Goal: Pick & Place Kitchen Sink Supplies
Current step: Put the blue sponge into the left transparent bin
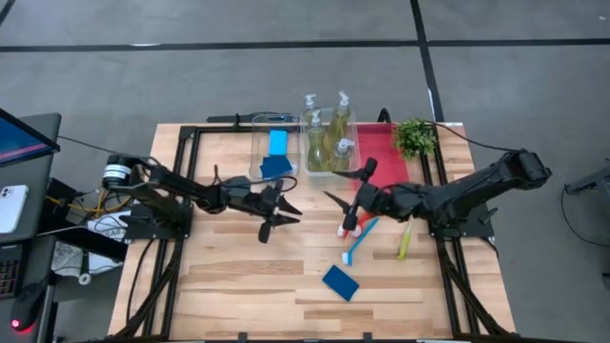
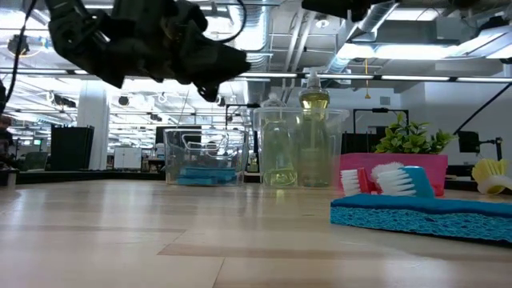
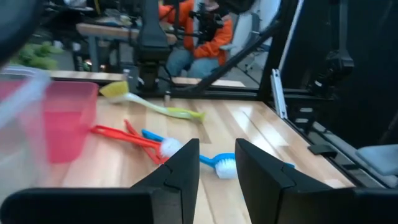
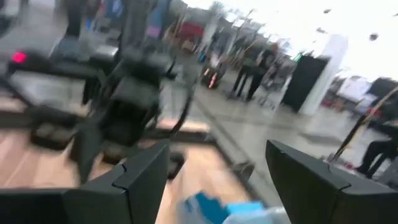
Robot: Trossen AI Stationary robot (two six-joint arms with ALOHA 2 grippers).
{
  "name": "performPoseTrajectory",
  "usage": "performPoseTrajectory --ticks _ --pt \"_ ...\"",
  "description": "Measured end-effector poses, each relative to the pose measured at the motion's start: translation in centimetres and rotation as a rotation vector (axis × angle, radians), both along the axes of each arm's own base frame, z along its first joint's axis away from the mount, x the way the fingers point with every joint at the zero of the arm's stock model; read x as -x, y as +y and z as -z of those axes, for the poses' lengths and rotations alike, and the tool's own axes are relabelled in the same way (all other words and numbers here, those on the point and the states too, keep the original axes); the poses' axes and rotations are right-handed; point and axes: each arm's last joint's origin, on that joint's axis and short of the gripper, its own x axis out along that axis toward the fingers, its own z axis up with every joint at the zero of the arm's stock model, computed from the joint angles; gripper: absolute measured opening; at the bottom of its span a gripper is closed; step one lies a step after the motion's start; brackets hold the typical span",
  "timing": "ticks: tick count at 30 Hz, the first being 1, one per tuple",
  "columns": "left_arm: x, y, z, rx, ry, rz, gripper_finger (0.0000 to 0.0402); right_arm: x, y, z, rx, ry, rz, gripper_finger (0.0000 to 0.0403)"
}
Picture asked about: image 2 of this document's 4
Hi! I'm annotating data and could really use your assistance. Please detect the silver spiral ceiling duct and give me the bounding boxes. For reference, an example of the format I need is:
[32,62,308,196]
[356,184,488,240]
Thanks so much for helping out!
[235,3,274,74]
[326,0,403,75]

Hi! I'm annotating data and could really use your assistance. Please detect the black monitor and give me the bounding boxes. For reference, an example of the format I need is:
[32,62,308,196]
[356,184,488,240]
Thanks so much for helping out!
[154,125,203,146]

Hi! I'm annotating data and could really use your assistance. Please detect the person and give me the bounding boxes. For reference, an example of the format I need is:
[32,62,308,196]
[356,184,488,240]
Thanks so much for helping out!
[0,114,15,169]

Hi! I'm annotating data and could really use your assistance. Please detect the yellow dish brush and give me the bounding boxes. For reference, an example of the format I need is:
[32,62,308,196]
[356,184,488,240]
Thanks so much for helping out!
[470,158,512,196]

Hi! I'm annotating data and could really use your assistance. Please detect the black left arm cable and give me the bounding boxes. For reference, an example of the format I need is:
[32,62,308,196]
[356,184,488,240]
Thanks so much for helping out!
[211,0,247,44]

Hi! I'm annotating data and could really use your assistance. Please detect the red plastic bin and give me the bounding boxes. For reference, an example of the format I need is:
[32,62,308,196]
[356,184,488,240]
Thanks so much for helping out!
[338,153,449,198]

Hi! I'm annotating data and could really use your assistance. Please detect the green potted plant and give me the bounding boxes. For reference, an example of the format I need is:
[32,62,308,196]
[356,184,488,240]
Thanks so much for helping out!
[374,113,459,155]

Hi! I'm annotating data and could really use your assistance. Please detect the black monitor on arm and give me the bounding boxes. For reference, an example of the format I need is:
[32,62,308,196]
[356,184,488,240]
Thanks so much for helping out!
[457,130,506,174]

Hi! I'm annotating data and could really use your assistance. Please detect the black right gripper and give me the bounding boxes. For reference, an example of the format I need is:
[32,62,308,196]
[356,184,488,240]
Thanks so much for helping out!
[302,0,397,22]

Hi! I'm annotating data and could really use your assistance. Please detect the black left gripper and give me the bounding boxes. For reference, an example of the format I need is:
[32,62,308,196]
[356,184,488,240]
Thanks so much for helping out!
[99,0,253,103]

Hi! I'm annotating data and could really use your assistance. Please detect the yellow hanging cord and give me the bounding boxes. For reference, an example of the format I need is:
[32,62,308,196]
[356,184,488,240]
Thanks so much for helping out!
[362,58,372,100]

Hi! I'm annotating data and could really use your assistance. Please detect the white cabinet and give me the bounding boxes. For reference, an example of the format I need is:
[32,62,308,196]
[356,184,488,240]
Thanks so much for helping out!
[113,146,143,170]

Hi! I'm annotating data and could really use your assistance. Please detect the black metal rack frame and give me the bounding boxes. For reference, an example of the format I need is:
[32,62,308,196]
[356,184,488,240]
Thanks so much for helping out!
[351,107,410,155]
[224,102,261,129]

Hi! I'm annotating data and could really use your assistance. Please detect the white linear ceiling light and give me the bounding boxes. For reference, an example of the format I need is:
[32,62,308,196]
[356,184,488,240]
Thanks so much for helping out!
[455,76,512,83]
[235,72,299,79]
[379,74,451,82]
[303,73,375,80]

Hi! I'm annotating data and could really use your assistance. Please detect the black partition panel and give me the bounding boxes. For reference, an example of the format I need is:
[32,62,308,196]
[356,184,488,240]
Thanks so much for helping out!
[50,125,96,171]

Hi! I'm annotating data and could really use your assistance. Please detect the blue dish brush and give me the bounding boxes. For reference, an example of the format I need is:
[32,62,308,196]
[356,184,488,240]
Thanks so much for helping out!
[377,165,436,200]

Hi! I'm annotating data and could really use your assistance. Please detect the clear plastic soap bin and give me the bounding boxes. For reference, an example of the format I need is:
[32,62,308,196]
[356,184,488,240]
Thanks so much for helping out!
[251,106,350,190]

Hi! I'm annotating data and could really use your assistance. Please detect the clear plastic sponge bin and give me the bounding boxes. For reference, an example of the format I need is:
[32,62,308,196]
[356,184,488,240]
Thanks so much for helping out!
[162,127,250,187]

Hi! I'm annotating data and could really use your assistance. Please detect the white building column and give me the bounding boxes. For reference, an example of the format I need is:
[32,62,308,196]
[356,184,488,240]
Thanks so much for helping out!
[77,79,111,171]

